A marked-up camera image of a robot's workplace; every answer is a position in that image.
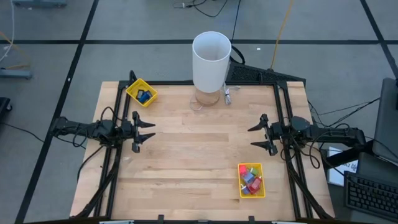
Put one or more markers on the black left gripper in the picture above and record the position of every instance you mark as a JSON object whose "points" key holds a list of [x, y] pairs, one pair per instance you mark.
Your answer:
{"points": [[130, 132]]}

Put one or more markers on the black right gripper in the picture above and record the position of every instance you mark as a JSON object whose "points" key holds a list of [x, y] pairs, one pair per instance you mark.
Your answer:
{"points": [[278, 132]]}

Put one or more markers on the bright blue box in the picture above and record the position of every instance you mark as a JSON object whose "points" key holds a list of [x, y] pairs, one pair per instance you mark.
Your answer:
{"points": [[144, 98]]}

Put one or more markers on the small green charger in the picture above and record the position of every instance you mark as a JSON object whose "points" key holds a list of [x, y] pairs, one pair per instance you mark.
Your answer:
{"points": [[254, 171]]}

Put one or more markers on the dark green card case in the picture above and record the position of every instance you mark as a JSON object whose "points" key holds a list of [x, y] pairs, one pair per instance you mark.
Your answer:
{"points": [[140, 94]]}

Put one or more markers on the navy blue case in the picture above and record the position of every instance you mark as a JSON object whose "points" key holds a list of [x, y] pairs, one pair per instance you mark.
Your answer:
{"points": [[149, 93]]}

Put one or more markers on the pink USB charger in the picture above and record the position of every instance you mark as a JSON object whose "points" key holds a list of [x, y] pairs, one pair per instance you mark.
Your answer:
{"points": [[242, 169]]}

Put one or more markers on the light blue charger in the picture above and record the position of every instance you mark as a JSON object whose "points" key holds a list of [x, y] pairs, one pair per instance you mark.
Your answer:
{"points": [[248, 177]]}

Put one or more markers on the red block charger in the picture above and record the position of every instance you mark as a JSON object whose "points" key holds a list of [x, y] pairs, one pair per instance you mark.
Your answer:
{"points": [[257, 182]]}

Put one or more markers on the small purple charger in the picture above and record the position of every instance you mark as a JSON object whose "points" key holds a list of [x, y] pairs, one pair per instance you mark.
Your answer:
{"points": [[245, 189]]}

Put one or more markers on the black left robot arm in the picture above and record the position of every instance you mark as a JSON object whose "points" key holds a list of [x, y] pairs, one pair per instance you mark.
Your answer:
{"points": [[93, 130]]}

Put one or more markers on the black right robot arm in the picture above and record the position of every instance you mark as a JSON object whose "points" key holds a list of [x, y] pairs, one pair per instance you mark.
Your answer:
{"points": [[332, 133]]}

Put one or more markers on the small square yellow basket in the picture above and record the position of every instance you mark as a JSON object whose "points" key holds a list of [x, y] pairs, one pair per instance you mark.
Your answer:
{"points": [[132, 88]]}

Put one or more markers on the rectangular yellow plastic basket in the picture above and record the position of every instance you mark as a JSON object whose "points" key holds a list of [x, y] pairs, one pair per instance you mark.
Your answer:
{"points": [[262, 194]]}

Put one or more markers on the black perforated panel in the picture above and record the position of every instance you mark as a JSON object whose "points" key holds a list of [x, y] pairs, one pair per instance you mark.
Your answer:
{"points": [[248, 74]]}

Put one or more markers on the black desk bar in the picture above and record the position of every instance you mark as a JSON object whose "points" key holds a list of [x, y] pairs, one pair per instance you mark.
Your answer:
{"points": [[345, 155]]}

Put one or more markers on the white paper sheet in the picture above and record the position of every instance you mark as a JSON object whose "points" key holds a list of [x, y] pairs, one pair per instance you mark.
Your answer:
{"points": [[337, 177]]}

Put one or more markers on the white cylindrical lamp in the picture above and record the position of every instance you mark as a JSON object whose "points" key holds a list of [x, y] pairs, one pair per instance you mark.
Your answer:
{"points": [[210, 68]]}

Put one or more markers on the black keyboard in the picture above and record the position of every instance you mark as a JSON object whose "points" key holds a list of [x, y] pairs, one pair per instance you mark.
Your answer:
{"points": [[371, 196]]}

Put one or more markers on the grey laptop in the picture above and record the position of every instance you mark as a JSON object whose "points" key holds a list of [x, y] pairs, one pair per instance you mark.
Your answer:
{"points": [[387, 121]]}

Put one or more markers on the grey stand foot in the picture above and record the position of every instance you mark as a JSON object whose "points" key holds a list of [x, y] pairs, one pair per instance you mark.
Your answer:
{"points": [[15, 73], [40, 3]]}

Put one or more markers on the black aluminium table frame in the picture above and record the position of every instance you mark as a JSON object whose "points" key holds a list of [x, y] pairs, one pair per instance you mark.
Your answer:
{"points": [[174, 83]]}

